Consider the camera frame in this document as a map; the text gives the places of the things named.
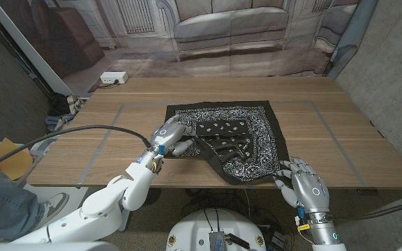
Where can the blue cloth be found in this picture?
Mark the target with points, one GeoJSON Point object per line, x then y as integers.
{"type": "Point", "coordinates": [56, 122]}

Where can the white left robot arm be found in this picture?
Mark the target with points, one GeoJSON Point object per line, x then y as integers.
{"type": "Point", "coordinates": [110, 205]}

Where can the plaid cloth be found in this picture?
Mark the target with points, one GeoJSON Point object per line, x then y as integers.
{"type": "Point", "coordinates": [77, 102]}

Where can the black paisley bandana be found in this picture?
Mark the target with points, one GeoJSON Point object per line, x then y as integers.
{"type": "Point", "coordinates": [260, 132]}

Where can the white plastic bin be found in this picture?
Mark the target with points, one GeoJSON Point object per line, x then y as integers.
{"type": "Point", "coordinates": [45, 141]}

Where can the white slanted beam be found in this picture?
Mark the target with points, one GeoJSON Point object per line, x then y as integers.
{"type": "Point", "coordinates": [47, 73]}

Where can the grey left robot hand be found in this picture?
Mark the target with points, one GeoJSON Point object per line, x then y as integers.
{"type": "Point", "coordinates": [167, 134]}

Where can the silver finned electronics box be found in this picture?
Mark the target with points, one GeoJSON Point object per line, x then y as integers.
{"type": "Point", "coordinates": [217, 241]}

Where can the grey white sneaker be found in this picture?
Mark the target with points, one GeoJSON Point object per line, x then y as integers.
{"type": "Point", "coordinates": [52, 205]}

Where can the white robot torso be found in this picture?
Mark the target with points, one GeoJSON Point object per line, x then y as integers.
{"type": "Point", "coordinates": [194, 230]}

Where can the black bag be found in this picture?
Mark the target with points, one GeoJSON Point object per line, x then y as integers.
{"type": "Point", "coordinates": [58, 104]}

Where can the person in blue jeans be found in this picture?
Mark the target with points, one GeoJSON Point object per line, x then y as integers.
{"type": "Point", "coordinates": [2, 209]}

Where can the white power strip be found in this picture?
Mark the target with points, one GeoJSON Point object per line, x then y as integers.
{"type": "Point", "coordinates": [113, 77]}

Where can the blue-grey rolled backdrop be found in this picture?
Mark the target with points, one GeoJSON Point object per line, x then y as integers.
{"type": "Point", "coordinates": [352, 31]}

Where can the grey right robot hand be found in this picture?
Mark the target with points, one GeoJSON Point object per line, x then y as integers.
{"type": "Point", "coordinates": [311, 190]}

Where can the printed sofa room backdrop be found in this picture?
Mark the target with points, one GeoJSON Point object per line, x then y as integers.
{"type": "Point", "coordinates": [222, 35]}

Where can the black plug on torso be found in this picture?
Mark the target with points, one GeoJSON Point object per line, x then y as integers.
{"type": "Point", "coordinates": [239, 241]}

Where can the yellow paper envelope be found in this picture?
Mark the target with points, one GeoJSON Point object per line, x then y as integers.
{"type": "Point", "coordinates": [10, 162]}

